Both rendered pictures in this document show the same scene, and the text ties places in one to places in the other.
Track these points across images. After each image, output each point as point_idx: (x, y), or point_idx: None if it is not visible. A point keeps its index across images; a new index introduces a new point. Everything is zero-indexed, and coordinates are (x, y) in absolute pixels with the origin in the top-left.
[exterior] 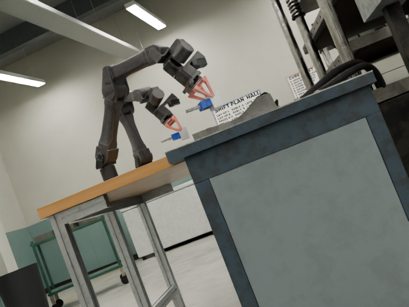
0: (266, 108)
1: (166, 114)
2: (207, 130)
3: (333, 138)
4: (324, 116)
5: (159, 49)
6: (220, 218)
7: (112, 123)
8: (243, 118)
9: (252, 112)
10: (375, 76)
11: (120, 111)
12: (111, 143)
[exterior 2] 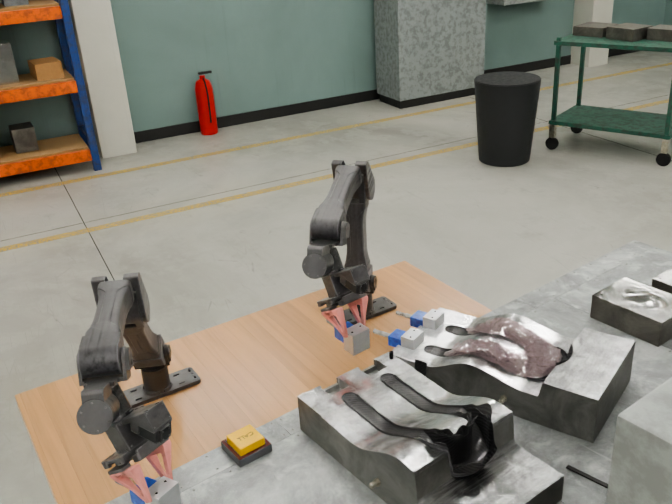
0: (401, 487)
1: (325, 300)
2: (316, 415)
3: None
4: None
5: (79, 371)
6: None
7: (127, 342)
8: (364, 457)
9: (379, 466)
10: None
11: (139, 333)
12: (137, 356)
